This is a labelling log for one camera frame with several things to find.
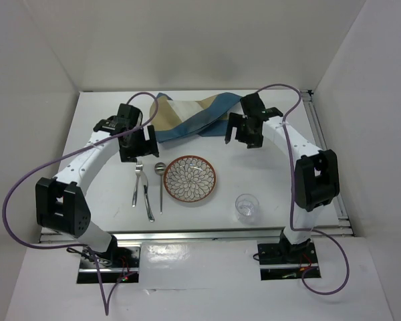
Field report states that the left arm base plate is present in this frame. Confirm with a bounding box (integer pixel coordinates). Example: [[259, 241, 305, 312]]
[[74, 244, 141, 284]]

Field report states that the clear drinking glass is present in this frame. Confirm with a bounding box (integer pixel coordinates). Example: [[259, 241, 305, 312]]
[[235, 194, 260, 225]]

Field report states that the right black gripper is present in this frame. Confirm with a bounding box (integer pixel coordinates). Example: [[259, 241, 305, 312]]
[[225, 112, 264, 148]]

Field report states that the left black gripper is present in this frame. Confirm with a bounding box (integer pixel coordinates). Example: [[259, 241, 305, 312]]
[[119, 124, 158, 163]]

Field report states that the silver spoon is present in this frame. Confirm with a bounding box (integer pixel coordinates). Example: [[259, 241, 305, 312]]
[[154, 162, 166, 214]]

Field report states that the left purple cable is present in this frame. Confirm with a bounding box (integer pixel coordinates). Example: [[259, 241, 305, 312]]
[[1, 92, 161, 316]]

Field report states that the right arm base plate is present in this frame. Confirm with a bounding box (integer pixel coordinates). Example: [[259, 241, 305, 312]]
[[253, 242, 321, 281]]

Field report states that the right aluminium rail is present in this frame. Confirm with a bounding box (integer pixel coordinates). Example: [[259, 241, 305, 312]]
[[301, 90, 354, 237]]

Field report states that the front aluminium rail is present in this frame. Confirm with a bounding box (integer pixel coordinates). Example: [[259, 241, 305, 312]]
[[39, 226, 354, 243]]

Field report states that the silver knife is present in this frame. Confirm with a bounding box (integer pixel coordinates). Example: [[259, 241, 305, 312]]
[[140, 171, 155, 222]]

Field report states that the floral ceramic plate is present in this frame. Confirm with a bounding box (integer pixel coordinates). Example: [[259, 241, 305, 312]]
[[163, 155, 217, 203]]

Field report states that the aluminium rail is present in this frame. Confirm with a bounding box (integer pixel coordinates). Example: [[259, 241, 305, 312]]
[[301, 90, 354, 237], [39, 226, 354, 243]]

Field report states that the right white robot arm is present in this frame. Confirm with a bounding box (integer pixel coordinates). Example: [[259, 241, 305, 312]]
[[225, 93, 340, 264]]

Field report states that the silver fork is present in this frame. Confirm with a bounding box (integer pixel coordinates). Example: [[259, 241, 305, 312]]
[[132, 160, 143, 207]]

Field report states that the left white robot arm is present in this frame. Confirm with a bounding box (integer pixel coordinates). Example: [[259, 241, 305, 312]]
[[35, 104, 159, 267]]

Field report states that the blue beige cloth placemat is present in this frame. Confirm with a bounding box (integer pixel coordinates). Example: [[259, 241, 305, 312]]
[[150, 92, 241, 143]]

